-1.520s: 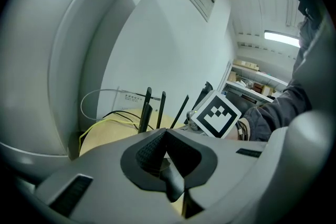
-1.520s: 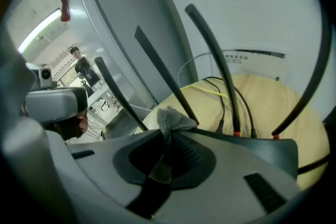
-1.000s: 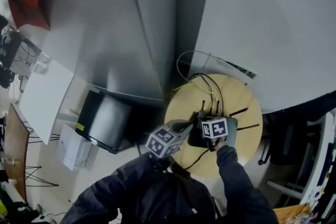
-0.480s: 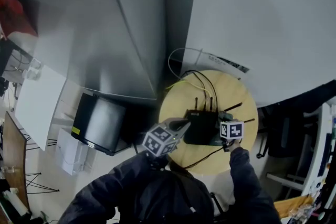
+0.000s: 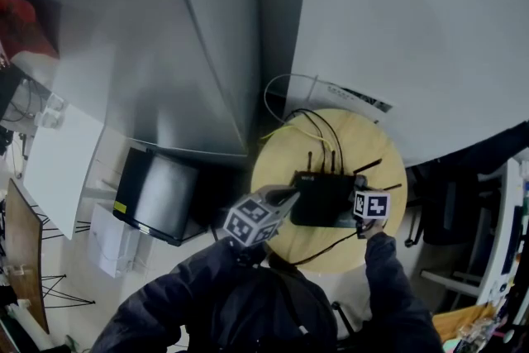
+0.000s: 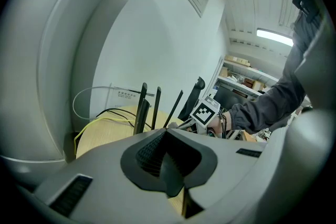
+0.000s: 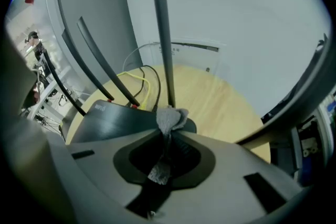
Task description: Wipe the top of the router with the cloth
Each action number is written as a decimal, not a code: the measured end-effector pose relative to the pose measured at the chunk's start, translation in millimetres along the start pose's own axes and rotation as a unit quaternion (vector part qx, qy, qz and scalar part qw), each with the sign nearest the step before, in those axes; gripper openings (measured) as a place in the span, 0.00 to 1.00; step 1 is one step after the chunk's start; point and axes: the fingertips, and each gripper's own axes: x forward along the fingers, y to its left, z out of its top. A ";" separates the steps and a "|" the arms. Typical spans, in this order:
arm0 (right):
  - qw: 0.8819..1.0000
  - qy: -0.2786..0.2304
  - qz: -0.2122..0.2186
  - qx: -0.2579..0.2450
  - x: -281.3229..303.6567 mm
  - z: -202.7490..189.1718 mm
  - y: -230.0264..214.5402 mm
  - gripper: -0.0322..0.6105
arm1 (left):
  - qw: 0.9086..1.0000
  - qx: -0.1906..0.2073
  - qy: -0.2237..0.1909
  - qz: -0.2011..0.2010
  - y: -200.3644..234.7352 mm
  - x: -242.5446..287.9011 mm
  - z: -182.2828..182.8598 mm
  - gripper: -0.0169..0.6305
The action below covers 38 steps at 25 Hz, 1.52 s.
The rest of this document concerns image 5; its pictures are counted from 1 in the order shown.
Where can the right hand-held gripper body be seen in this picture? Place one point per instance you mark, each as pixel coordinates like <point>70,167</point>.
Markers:
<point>372,204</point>

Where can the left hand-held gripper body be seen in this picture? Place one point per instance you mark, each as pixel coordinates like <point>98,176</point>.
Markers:
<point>252,221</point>

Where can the black router with antennas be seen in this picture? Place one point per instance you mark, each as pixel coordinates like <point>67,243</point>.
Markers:
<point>322,198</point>

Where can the person's right forearm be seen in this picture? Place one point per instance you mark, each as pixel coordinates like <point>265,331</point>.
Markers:
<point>392,281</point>

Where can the person's left forearm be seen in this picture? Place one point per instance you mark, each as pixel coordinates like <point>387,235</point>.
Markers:
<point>194,281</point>

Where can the round light wooden table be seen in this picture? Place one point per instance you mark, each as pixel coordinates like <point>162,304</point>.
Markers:
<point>359,136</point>

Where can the black office chair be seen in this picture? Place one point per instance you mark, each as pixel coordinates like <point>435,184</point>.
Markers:
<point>450,186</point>

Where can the person's dark jacket torso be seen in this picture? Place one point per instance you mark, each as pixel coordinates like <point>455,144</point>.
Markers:
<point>273,310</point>

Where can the flat black box yellow label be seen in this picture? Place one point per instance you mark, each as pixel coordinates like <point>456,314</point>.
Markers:
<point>157,194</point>

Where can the white printed flat carton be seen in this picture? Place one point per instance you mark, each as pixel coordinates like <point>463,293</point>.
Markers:
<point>343,95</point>

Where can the white desk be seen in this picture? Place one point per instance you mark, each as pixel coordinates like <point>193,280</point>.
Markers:
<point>504,239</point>

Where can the white box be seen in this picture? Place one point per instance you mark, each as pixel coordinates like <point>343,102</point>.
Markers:
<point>111,239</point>

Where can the light wooden desk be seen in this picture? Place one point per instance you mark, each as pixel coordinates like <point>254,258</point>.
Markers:
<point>458,322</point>

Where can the silver refrigerator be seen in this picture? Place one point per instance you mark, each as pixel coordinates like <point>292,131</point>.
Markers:
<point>144,53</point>

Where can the long white table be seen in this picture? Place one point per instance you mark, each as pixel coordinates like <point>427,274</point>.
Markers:
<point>62,169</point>

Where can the white power strip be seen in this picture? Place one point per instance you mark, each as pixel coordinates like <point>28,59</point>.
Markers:
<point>49,115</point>

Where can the brown wooden desk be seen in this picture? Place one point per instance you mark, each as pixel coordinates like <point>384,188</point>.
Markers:
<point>25,252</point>

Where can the red paper decoration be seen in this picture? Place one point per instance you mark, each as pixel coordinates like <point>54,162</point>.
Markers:
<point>25,29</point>

